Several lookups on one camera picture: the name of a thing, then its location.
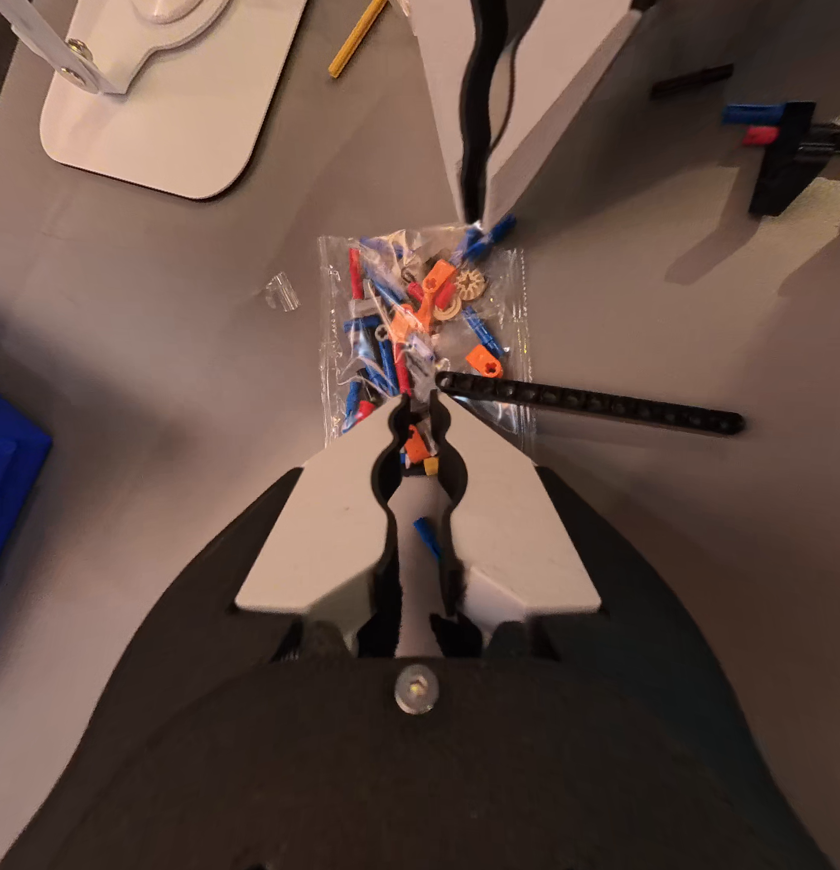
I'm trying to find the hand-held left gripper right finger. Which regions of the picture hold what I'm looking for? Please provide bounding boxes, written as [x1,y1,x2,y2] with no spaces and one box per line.
[428,391,602,643]

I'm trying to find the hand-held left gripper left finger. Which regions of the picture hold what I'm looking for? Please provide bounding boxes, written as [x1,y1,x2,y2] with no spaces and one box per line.
[235,394,413,658]

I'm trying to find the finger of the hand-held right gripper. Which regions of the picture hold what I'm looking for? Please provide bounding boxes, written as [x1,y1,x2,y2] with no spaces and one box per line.
[403,0,504,223]
[480,0,647,224]

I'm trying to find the clear bag of lego pieces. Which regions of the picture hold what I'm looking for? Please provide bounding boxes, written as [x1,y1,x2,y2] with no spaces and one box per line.
[318,214,536,477]

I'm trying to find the yellow lego axle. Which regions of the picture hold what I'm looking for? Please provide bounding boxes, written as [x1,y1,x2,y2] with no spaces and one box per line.
[328,0,390,79]

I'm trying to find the black lego axle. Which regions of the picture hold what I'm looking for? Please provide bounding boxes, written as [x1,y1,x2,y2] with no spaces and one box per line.
[650,63,735,99]

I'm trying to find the long black lego beam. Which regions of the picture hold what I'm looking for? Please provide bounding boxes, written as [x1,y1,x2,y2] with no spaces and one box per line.
[434,370,746,437]

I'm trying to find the black lego assembly with pins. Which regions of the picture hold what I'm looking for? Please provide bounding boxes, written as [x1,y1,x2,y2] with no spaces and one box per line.
[722,101,840,217]

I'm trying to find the small clear plastic piece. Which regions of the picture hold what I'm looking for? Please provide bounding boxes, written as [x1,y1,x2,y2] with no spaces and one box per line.
[262,272,302,312]

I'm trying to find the white stand base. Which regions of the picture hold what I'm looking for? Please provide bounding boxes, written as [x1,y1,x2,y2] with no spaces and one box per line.
[39,0,309,201]

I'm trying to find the blue plastic box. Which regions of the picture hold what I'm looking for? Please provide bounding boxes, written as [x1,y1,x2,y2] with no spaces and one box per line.
[0,384,54,599]

